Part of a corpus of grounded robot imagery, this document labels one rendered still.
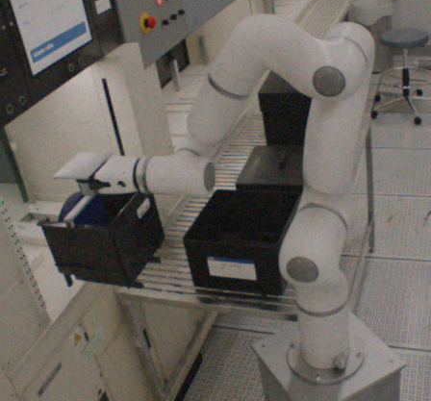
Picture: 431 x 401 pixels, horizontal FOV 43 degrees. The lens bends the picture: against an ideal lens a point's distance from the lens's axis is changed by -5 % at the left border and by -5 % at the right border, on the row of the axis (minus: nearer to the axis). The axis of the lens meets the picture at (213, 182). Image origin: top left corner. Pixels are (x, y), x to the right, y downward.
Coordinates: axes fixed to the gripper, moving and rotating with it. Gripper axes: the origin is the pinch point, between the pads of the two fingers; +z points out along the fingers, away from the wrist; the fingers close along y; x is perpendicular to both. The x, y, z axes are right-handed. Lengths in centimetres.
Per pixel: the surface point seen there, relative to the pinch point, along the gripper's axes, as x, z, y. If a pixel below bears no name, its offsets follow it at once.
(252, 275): -42, -29, 18
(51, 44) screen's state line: 26.6, 15.0, 19.0
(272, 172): -39, -21, 69
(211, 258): -37.2, -18.0, 18.5
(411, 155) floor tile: -125, -58, 246
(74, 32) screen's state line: 26.5, 15.1, 30.0
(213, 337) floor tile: -125, 16, 69
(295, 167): -39, -29, 73
